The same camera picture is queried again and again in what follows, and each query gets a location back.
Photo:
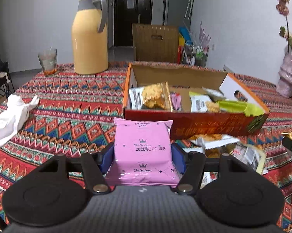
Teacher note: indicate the yellow thermos jug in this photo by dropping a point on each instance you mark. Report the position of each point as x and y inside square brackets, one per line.
[89, 37]

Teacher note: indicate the dark entrance door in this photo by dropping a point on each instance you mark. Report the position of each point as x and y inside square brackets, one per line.
[127, 13]

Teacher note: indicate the white crumpled cloth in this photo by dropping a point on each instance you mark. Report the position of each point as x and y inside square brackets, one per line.
[14, 117]

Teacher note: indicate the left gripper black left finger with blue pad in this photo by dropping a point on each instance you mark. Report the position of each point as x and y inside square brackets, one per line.
[94, 167]

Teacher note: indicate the green snack packet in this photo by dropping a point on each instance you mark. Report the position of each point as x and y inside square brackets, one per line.
[248, 109]

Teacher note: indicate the wire storage rack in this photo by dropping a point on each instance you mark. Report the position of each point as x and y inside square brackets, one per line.
[194, 55]

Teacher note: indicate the red orange cardboard box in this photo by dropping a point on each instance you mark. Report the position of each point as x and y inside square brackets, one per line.
[184, 79]

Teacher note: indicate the pink snack packet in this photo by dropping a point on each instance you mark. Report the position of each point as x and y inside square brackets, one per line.
[142, 154]

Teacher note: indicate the pink flower vase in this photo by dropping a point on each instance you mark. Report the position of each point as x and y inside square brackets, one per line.
[284, 85]

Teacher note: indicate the cracker packet in box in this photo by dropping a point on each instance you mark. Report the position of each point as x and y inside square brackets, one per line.
[151, 97]

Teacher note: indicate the brown wooden chair back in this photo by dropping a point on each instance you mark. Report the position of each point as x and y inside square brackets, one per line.
[155, 43]

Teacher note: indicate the colourful patterned tablecloth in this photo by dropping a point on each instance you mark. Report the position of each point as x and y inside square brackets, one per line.
[75, 115]

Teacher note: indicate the grey refrigerator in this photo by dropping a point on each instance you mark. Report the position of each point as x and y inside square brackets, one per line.
[174, 13]

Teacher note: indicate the dried pink flowers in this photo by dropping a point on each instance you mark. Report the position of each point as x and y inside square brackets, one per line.
[284, 31]

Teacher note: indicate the glass cup with drink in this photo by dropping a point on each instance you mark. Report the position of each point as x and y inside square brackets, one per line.
[48, 61]

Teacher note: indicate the white printed snack packet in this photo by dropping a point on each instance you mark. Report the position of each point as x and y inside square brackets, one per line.
[250, 155]

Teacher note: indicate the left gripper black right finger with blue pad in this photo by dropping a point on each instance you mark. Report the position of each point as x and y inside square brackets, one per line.
[191, 167]

